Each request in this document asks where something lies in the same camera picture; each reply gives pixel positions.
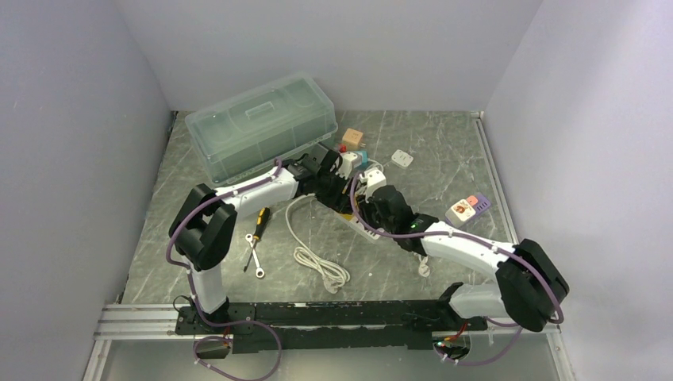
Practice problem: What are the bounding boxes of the white power strip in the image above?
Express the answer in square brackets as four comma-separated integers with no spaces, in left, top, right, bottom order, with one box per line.
[337,214,380,242]

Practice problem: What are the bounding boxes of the beige cube plug adapter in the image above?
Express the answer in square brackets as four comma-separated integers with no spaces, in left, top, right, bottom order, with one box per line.
[341,129,363,151]

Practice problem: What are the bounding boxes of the teal power strip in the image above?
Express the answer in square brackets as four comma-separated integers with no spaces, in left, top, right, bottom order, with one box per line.
[352,151,369,171]

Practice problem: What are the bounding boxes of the white plug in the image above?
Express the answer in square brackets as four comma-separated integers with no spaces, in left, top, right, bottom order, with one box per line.
[391,149,414,168]

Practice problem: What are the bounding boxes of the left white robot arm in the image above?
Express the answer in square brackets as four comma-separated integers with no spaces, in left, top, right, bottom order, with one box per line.
[166,144,358,321]

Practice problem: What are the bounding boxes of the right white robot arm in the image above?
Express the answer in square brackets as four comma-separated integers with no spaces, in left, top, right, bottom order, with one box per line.
[349,185,570,332]

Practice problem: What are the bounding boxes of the white cube socket red print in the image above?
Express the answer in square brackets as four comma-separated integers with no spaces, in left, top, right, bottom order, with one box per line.
[445,198,476,228]

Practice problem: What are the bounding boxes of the yellow black screwdriver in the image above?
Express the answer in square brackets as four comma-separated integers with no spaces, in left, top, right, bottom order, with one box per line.
[251,207,271,246]

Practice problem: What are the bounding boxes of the clear plastic storage box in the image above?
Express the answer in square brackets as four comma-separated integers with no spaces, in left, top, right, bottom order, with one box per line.
[185,73,338,184]

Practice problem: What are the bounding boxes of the purple power strip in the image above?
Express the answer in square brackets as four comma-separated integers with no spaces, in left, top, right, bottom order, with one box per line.
[466,193,491,216]

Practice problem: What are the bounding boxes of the silver combination wrench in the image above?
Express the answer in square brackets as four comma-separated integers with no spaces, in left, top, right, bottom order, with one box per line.
[244,234,266,279]

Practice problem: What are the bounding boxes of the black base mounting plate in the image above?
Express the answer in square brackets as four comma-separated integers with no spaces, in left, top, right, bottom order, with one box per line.
[175,300,487,354]

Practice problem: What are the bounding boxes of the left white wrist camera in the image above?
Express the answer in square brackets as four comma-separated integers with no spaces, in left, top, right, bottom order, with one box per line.
[336,152,360,179]

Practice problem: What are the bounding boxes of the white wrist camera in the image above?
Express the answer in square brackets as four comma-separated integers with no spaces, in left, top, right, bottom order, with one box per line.
[336,152,360,179]
[359,167,387,199]

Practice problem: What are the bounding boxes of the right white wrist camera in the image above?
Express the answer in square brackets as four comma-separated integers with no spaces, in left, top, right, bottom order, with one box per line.
[359,167,387,199]

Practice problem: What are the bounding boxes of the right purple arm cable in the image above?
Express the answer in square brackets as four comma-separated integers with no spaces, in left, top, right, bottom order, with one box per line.
[349,172,565,368]

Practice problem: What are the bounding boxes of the aluminium frame rail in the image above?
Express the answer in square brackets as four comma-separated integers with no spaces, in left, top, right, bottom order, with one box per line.
[85,143,570,380]

